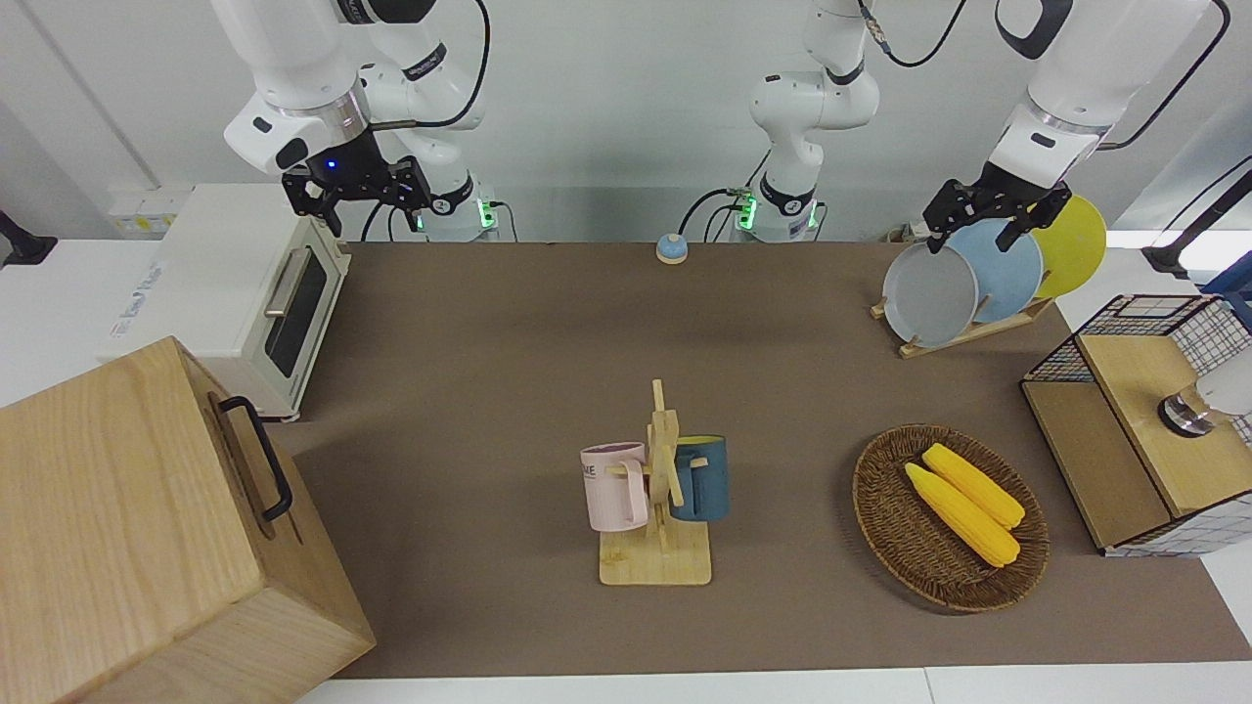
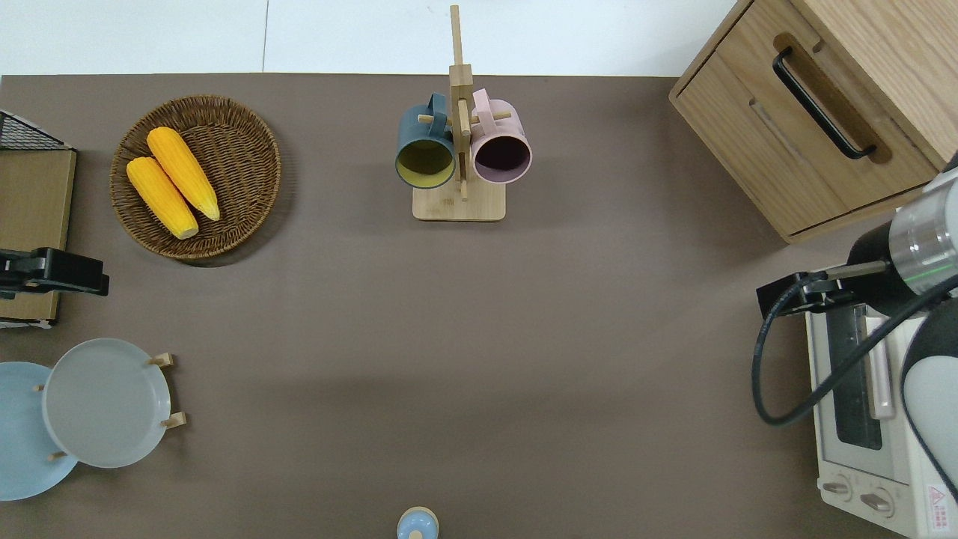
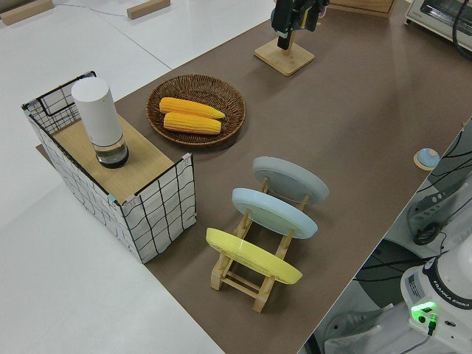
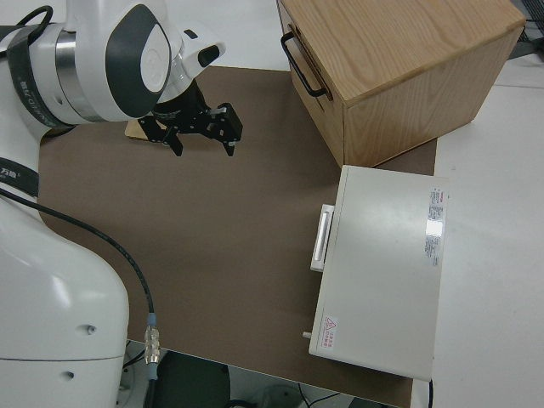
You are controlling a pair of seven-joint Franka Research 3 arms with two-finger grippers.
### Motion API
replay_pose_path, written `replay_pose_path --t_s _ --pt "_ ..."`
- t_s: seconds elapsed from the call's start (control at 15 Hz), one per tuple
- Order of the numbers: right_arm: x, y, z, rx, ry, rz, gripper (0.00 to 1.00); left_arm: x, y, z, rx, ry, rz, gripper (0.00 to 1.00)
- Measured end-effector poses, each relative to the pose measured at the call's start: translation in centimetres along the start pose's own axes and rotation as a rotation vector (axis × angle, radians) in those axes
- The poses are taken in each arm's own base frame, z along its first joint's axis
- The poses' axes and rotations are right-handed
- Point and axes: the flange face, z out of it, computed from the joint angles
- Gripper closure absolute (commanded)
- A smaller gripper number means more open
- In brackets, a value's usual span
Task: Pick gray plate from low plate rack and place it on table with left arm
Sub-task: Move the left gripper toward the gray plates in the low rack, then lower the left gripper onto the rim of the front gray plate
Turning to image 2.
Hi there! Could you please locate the yellow corn cob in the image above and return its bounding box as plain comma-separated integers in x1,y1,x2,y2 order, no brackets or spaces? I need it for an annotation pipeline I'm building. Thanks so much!
146,127,222,222
126,156,200,240

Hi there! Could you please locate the toaster oven door handle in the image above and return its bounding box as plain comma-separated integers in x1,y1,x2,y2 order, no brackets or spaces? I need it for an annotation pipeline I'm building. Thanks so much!
864,314,897,421

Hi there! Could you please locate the low wooden plate rack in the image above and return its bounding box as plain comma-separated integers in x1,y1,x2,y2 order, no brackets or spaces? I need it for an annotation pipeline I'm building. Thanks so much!
30,352,188,462

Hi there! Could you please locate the round wicker basket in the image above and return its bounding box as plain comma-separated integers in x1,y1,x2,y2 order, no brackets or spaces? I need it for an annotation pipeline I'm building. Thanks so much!
110,94,282,261

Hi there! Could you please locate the black wire basket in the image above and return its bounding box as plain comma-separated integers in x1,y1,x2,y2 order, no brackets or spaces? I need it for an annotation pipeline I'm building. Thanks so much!
0,110,73,153

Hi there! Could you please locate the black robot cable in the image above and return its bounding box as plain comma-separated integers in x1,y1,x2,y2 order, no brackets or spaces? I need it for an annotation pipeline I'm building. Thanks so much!
751,272,958,427

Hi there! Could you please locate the wooden mug tree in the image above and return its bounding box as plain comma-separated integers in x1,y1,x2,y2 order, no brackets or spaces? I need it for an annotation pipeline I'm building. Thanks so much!
412,4,513,222

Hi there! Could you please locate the brown table mat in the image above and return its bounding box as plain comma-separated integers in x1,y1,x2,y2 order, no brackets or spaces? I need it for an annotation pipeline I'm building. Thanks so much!
0,73,958,539

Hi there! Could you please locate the gray plate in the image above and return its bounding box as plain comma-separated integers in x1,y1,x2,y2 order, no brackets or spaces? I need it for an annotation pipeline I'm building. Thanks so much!
42,338,172,470

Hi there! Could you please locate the light blue plate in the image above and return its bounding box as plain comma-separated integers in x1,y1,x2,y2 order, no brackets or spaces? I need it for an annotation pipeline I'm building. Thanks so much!
0,362,80,502

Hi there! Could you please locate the dark teal mug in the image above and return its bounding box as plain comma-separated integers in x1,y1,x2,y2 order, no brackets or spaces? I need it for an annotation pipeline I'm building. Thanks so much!
394,93,457,190

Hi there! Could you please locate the flat wooden board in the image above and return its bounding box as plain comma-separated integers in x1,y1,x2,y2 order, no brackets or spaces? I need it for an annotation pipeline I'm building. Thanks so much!
0,149,78,325

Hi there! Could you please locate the wooden drawer cabinet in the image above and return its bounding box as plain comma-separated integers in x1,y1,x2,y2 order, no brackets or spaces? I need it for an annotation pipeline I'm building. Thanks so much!
668,0,958,245

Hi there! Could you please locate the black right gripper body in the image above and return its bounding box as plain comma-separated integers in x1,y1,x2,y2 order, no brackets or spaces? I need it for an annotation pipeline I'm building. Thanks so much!
756,270,863,320

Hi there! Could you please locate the white toaster oven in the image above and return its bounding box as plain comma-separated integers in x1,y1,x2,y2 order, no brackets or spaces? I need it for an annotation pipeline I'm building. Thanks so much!
804,302,958,539

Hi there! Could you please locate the pink mug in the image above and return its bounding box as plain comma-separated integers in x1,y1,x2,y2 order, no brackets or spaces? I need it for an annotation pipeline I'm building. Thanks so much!
469,88,534,185

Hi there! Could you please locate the black cabinet handle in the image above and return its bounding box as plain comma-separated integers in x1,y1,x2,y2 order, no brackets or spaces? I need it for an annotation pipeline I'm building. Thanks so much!
772,46,878,161

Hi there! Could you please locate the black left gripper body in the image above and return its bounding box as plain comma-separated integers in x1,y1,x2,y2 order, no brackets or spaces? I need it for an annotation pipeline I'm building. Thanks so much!
0,247,111,299

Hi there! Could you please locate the small blue round container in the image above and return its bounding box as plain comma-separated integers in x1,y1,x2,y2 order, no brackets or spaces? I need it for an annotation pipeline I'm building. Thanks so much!
396,506,440,539

